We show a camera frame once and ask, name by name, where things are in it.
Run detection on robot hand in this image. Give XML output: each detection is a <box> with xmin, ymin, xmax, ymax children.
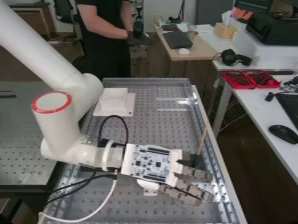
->
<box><xmin>118</xmin><ymin>143</ymin><xmax>219</xmax><ymax>207</ymax></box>

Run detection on thin stick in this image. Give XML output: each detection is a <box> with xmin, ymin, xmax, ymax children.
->
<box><xmin>195</xmin><ymin>114</ymin><xmax>214</xmax><ymax>160</ymax></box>

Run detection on clear box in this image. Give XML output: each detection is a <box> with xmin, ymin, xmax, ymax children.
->
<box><xmin>39</xmin><ymin>77</ymin><xmax>248</xmax><ymax>224</ymax></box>

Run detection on small white box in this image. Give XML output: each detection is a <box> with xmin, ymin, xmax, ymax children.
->
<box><xmin>91</xmin><ymin>87</ymin><xmax>136</xmax><ymax>118</ymax></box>

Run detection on white desk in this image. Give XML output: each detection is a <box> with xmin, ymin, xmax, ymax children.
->
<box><xmin>194</xmin><ymin>22</ymin><xmax>298</xmax><ymax>134</ymax></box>
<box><xmin>231</xmin><ymin>73</ymin><xmax>298</xmax><ymax>186</ymax></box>

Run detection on black mouse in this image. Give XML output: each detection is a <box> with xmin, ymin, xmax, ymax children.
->
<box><xmin>267</xmin><ymin>124</ymin><xmax>298</xmax><ymax>145</ymax></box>

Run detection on red tray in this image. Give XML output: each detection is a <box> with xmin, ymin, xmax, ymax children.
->
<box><xmin>219</xmin><ymin>69</ymin><xmax>258</xmax><ymax>91</ymax></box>
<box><xmin>242</xmin><ymin>68</ymin><xmax>281</xmax><ymax>90</ymax></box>

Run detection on small black item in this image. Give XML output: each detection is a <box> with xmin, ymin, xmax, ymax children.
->
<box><xmin>263</xmin><ymin>91</ymin><xmax>276</xmax><ymax>103</ymax></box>

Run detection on wooden desk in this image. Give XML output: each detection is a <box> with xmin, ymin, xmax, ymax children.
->
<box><xmin>151</xmin><ymin>23</ymin><xmax>219</xmax><ymax>104</ymax></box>

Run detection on black keyboard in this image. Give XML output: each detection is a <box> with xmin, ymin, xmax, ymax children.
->
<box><xmin>162</xmin><ymin>31</ymin><xmax>194</xmax><ymax>50</ymax></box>
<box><xmin>274</xmin><ymin>92</ymin><xmax>298</xmax><ymax>132</ymax></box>

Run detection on black headphones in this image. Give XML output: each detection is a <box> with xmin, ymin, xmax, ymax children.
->
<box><xmin>219</xmin><ymin>48</ymin><xmax>254</xmax><ymax>67</ymax></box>

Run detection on person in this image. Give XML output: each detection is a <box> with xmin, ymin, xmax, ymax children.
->
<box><xmin>74</xmin><ymin>0</ymin><xmax>154</xmax><ymax>81</ymax></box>

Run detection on small wooden box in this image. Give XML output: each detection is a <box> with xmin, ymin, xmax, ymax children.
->
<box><xmin>212</xmin><ymin>22</ymin><xmax>236</xmax><ymax>41</ymax></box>

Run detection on black printer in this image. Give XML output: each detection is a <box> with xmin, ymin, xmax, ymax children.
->
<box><xmin>244</xmin><ymin>9</ymin><xmax>298</xmax><ymax>47</ymax></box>

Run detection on black cable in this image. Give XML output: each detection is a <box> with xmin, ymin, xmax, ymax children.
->
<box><xmin>97</xmin><ymin>114</ymin><xmax>130</xmax><ymax>148</ymax></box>
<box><xmin>42</xmin><ymin>170</ymin><xmax>119</xmax><ymax>205</ymax></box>

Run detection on white cable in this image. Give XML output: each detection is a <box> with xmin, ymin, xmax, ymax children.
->
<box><xmin>35</xmin><ymin>179</ymin><xmax>118</xmax><ymax>224</ymax></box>

